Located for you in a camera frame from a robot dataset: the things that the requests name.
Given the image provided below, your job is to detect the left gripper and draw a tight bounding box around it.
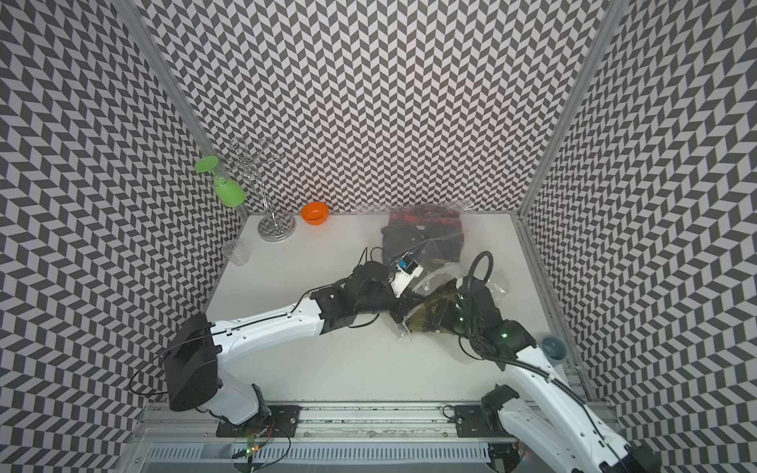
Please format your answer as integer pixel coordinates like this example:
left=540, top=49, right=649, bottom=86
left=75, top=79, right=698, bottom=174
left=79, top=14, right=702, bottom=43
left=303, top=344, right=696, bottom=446
left=356, top=278, right=427, bottom=322

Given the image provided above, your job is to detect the yellow plaid shirt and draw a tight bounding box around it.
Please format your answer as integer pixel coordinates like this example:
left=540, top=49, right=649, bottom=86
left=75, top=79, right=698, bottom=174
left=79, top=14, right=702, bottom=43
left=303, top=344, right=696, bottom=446
left=403, top=281, right=465, bottom=336

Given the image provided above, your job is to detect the clear plastic vacuum bag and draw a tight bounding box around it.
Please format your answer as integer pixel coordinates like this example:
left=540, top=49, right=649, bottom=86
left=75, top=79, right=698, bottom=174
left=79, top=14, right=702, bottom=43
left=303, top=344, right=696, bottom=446
left=383, top=204, right=509, bottom=340

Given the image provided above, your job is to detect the red black plaid shirt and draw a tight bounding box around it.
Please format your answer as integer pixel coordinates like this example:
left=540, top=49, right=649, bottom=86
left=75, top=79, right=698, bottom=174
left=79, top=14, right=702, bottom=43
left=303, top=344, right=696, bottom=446
left=388, top=204, right=462, bottom=230

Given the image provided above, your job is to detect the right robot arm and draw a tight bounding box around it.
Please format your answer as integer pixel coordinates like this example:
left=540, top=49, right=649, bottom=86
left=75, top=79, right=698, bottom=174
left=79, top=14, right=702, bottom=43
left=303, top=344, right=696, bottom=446
left=455, top=282, right=662, bottom=472

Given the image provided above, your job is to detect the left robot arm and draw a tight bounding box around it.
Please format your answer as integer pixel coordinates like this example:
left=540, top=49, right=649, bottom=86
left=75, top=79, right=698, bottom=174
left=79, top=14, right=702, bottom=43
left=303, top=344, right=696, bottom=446
left=161, top=261, right=422, bottom=429

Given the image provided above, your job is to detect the teal mug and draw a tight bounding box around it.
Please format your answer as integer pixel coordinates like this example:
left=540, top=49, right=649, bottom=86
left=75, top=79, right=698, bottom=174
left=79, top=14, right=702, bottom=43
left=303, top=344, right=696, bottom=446
left=540, top=335, right=569, bottom=365

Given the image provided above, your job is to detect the orange bowl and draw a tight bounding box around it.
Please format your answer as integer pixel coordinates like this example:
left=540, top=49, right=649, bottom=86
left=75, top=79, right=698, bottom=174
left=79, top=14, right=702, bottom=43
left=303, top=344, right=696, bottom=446
left=300, top=202, right=329, bottom=226

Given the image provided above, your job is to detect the chrome glass holder stand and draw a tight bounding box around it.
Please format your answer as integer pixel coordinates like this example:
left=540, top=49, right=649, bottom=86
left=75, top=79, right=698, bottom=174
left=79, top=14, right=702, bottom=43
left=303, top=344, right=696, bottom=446
left=231, top=137, right=296, bottom=242

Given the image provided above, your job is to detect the clear glass cup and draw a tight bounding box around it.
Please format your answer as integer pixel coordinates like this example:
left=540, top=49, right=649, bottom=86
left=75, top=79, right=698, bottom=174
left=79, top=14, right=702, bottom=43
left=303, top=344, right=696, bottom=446
left=222, top=240, right=250, bottom=266

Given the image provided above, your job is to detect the green plastic wine glass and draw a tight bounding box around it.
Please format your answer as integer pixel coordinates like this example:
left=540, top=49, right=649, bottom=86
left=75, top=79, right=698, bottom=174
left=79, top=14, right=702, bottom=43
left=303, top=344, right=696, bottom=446
left=194, top=156, right=246, bottom=208

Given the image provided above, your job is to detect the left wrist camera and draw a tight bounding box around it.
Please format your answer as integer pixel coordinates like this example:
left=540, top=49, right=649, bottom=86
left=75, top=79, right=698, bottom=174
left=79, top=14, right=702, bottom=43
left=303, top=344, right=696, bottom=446
left=390, top=252, right=423, bottom=298

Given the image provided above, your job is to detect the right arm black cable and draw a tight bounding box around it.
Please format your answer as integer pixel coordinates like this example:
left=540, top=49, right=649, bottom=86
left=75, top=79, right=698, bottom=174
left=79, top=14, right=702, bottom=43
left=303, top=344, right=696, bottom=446
left=457, top=250, right=622, bottom=468

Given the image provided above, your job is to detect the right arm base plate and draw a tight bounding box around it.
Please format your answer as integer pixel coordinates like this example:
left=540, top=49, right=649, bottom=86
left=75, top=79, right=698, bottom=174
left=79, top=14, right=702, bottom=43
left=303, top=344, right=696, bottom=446
left=451, top=404, right=516, bottom=439

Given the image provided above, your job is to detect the aluminium front rail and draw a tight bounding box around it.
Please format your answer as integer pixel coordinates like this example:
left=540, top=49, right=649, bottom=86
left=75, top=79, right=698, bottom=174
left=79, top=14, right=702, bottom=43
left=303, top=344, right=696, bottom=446
left=129, top=400, right=628, bottom=445

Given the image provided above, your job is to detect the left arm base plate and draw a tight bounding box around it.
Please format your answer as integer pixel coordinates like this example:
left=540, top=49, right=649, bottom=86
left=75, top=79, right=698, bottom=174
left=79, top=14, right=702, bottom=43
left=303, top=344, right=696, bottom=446
left=216, top=404, right=302, bottom=439

